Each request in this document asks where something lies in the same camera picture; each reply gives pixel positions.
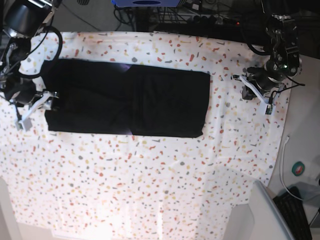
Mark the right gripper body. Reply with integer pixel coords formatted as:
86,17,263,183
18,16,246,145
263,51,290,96
3,78,37,105

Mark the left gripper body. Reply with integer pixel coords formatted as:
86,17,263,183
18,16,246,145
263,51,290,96
249,68,283,96

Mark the black t-shirt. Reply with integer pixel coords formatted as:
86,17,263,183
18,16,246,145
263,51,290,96
42,59,211,138

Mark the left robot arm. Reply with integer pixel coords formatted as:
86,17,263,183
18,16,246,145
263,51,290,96
240,0,300,100

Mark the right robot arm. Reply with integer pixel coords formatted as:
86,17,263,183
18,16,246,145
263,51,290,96
0,0,63,107

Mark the green tape roll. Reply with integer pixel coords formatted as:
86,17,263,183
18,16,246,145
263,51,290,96
291,161,305,177

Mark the terrazzo pattern tablecloth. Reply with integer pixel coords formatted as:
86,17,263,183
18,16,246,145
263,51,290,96
0,32,290,240

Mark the black keyboard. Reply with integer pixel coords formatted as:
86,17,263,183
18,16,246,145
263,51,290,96
273,192,313,240

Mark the grey plastic bin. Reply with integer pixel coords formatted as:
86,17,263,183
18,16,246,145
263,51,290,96
223,180,294,240

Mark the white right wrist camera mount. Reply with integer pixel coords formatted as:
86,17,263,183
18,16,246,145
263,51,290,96
10,90,60,132

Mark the white usb cable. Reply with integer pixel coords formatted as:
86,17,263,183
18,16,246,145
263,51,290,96
279,134,305,201

